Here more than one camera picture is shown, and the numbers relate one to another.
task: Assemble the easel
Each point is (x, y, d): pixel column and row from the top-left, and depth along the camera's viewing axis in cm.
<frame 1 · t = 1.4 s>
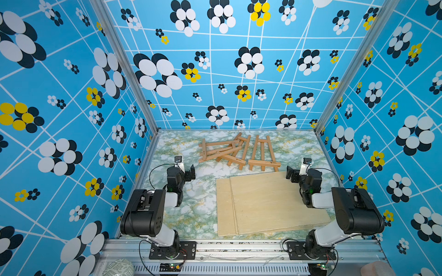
left hand: (186, 164, 94), fingers open
right hand: (300, 166, 94), fingers open
wooden easel left: (226, 150, 106), point 4 cm above the table
wooden easel middle: (239, 156, 108), on the table
wooden easel right: (262, 163, 101), point 4 cm above the table
bottom plywood board: (226, 219, 84), on the table

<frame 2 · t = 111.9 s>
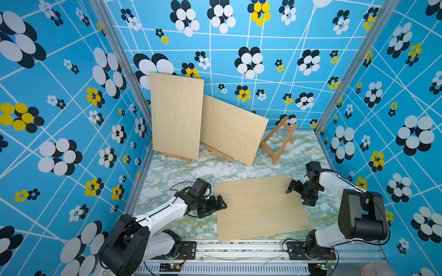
left hand: (223, 208, 82), fingers open
right hand: (296, 196, 89), fingers open
wooden easel left: (166, 155, 106), point 3 cm above the table
wooden easel middle: (211, 149, 106), point 5 cm above the table
wooden easel right: (289, 137, 110), point 7 cm above the table
plywood board: (259, 207, 88), on the table
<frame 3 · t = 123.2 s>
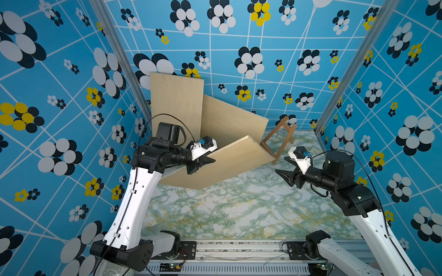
left hand: (213, 155, 64), fingers closed
right hand: (285, 162, 65), fingers open
plywood board: (239, 157, 66), point 35 cm above the table
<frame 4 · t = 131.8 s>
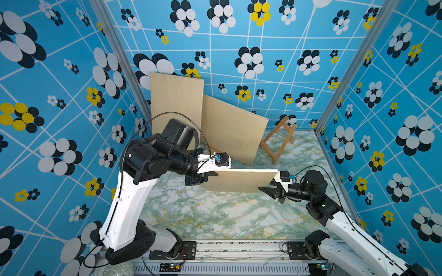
left hand: (217, 164, 55), fingers closed
right hand: (262, 182, 68), fingers open
plywood board: (243, 180, 61), point 33 cm above the table
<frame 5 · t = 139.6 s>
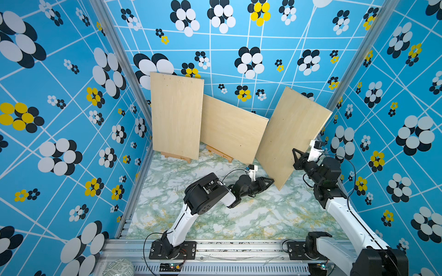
left hand: (277, 182, 85), fingers open
right hand: (297, 149, 78), fingers closed
plywood board: (296, 123, 79), point 34 cm above the table
